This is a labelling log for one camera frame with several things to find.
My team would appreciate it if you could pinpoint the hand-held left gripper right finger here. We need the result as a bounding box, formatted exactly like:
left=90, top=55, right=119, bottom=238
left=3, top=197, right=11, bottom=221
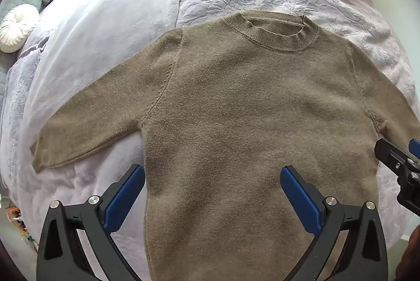
left=280, top=165, right=389, bottom=281

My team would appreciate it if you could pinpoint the person's right forearm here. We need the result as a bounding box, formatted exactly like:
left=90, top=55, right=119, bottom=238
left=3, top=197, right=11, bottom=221
left=395, top=227, right=420, bottom=281

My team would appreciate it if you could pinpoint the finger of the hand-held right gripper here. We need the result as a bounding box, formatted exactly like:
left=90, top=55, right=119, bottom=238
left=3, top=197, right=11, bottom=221
left=375, top=137, right=420, bottom=216
left=408, top=139, right=420, bottom=160

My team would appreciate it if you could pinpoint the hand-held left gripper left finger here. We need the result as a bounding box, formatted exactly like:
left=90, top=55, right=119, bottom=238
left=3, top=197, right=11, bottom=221
left=37, top=164, right=146, bottom=281

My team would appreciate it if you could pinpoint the brown knit sweater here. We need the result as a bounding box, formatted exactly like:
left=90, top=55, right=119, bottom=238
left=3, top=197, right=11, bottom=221
left=30, top=10, right=420, bottom=281

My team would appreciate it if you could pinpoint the orange cable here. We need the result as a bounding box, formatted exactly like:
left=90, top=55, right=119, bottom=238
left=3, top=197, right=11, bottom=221
left=5, top=205, right=36, bottom=245

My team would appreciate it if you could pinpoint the lavender embossed blanket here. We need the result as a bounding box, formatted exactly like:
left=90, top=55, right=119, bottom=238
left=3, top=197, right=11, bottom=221
left=0, top=0, right=419, bottom=268

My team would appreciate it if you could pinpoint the white round cushion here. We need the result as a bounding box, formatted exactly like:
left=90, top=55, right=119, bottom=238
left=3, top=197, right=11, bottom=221
left=0, top=4, right=40, bottom=54

